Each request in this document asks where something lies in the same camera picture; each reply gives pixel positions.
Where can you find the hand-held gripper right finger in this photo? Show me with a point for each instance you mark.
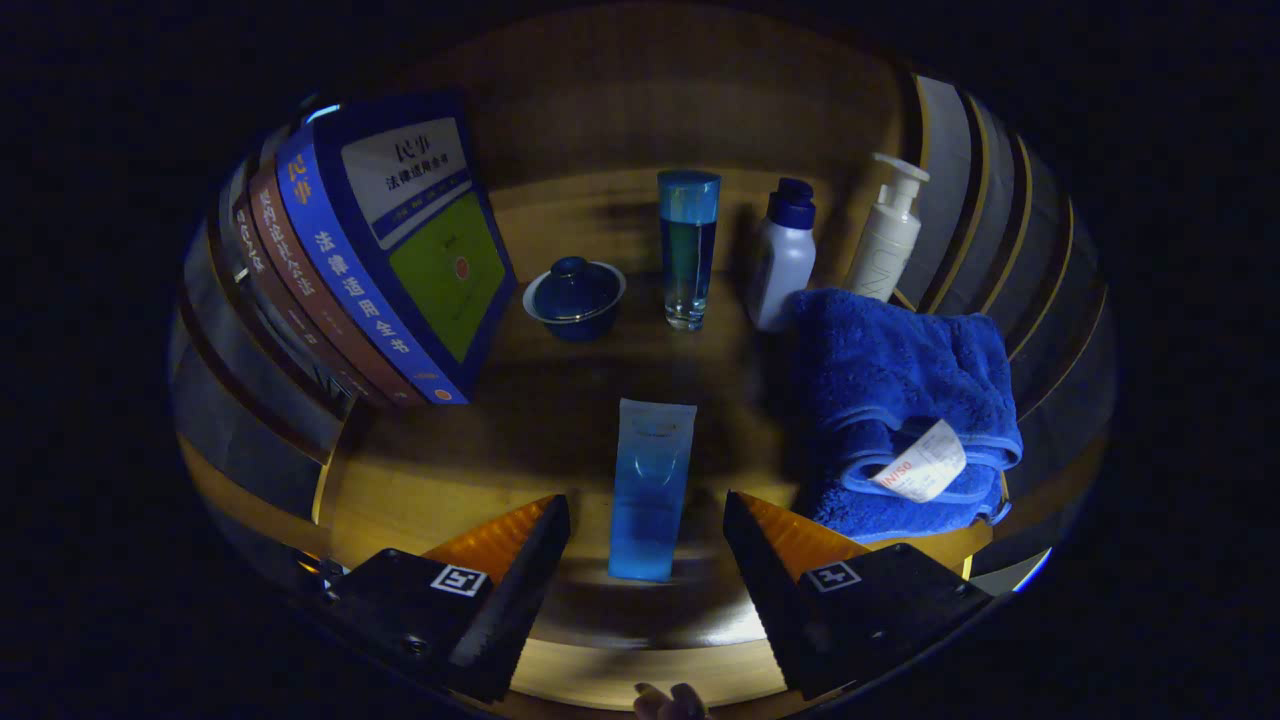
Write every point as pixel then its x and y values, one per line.
pixel 775 610

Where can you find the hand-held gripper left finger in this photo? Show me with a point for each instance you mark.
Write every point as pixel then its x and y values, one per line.
pixel 515 610

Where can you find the blue squeeze tube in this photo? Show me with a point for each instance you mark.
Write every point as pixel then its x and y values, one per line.
pixel 650 500

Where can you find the wooden countertop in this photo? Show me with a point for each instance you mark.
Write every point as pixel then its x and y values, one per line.
pixel 520 450

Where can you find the wooden cabinet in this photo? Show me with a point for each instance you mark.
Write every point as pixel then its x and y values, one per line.
pixel 640 100

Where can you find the folded blue towel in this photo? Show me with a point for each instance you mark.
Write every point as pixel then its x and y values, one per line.
pixel 880 370

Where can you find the blue lidded teacup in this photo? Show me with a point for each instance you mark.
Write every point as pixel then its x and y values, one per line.
pixel 575 295

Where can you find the white bottle with blue cap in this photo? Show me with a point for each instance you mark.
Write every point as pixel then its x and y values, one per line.
pixel 782 265

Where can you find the tall blue glass bottle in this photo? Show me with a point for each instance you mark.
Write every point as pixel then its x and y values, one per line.
pixel 688 250

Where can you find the thick blue book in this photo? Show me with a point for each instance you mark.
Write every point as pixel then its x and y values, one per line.
pixel 400 250

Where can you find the white pump bottle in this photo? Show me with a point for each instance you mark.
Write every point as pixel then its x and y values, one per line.
pixel 885 245

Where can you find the reddish brown book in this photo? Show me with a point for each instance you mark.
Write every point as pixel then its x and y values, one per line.
pixel 300 290

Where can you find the dark brown book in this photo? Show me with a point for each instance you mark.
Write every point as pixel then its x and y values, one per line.
pixel 250 245

